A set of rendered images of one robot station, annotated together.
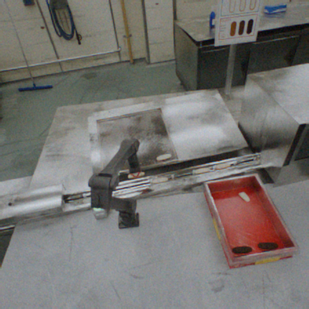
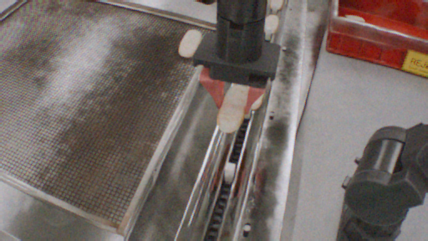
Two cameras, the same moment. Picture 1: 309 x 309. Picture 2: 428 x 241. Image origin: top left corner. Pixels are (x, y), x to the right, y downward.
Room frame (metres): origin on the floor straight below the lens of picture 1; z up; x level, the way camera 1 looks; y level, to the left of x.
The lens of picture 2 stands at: (0.89, 0.46, 1.25)
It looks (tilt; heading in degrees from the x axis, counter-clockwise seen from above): 45 degrees down; 292
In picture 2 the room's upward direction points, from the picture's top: straight up
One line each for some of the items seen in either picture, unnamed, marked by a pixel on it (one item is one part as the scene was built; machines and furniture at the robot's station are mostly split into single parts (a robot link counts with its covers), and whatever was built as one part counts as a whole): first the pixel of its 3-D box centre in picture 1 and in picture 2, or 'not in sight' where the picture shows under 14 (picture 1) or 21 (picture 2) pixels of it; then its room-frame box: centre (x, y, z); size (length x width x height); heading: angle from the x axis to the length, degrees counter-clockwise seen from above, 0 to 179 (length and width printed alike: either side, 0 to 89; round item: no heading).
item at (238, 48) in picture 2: (133, 162); (239, 38); (0.99, 0.13, 1.05); 0.10 x 0.07 x 0.07; 7
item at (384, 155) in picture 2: (125, 206); (381, 183); (0.78, 0.19, 0.94); 0.09 x 0.05 x 0.10; 165
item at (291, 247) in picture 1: (244, 216); (408, 28); (0.67, -0.43, 0.87); 0.49 x 0.34 x 0.10; 3
